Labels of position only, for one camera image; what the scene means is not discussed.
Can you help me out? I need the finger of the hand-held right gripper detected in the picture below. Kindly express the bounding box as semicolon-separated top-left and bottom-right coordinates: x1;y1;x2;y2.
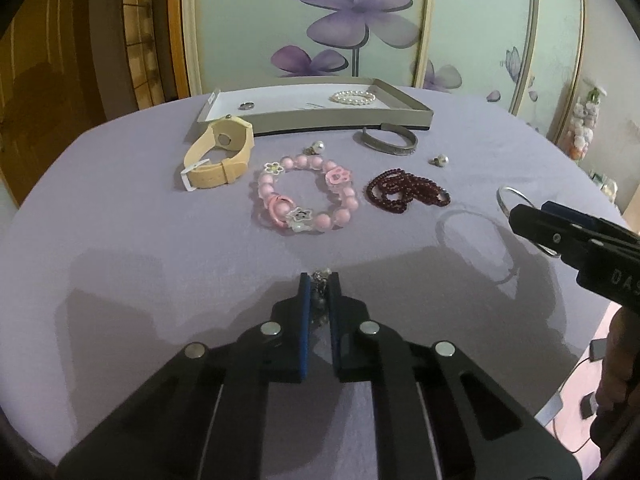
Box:
541;201;640;248
508;203;608;261

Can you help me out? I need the small dangling charm earring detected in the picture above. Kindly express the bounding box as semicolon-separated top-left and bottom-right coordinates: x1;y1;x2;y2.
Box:
310;268;334;332

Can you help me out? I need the grey jewelry tray box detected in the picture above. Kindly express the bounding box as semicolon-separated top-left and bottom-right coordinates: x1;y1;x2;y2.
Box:
197;77;434;137

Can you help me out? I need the white pearl bracelet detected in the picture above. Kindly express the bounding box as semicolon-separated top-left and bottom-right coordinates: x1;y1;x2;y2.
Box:
329;90;377;107

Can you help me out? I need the silver cuff bracelet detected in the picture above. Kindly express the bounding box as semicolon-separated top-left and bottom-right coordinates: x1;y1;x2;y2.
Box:
360;123;419;155

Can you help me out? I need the purple tablecloth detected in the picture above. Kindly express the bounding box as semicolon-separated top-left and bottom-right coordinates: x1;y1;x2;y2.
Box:
0;84;635;480

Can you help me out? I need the flower print wardrobe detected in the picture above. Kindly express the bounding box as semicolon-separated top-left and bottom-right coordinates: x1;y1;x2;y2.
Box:
167;0;623;161

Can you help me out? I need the dark red beaded bracelet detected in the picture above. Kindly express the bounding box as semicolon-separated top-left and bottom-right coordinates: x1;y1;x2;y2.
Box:
366;168;451;212

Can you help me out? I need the pink beaded flower bracelet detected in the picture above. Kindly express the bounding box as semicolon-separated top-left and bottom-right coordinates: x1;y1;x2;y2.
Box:
256;155;360;235

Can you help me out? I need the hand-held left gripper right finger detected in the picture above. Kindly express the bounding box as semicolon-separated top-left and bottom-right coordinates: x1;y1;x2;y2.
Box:
330;273;585;480

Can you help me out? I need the thin silver bangle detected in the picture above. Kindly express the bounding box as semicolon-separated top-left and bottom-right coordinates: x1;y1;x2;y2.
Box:
497;186;562;259

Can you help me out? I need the wooden door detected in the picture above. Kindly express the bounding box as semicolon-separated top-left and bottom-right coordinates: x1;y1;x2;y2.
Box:
0;0;176;208

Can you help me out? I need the person's right forearm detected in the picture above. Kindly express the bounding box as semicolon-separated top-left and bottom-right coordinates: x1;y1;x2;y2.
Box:
591;304;640;466

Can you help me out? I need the hanging plush toy string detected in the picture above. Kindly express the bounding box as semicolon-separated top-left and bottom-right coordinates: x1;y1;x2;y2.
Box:
566;79;609;162

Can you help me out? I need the black cable with plug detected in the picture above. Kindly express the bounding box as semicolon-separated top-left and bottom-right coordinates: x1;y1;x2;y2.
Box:
552;340;608;453

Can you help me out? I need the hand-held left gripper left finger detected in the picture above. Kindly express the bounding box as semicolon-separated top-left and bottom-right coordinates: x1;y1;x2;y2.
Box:
56;273;311;480

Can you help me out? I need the cream yellow wristwatch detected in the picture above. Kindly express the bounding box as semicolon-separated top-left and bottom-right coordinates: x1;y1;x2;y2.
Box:
180;115;255;192

